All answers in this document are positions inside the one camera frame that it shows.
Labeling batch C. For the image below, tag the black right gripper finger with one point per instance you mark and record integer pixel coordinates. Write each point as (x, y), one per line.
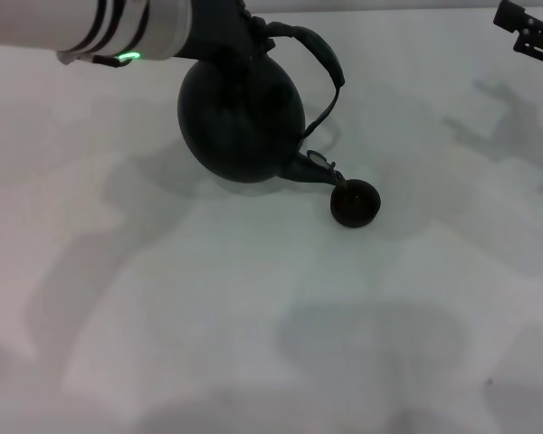
(538, 40)

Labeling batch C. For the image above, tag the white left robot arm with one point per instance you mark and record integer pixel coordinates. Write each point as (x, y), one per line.
(50, 22)

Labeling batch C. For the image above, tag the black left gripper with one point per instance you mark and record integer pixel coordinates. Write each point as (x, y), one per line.
(217, 31)

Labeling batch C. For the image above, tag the small dark teacup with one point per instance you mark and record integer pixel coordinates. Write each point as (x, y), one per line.
(355, 205)

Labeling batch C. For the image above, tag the silver left camera bracket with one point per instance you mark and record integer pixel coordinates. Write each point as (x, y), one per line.
(72, 57)

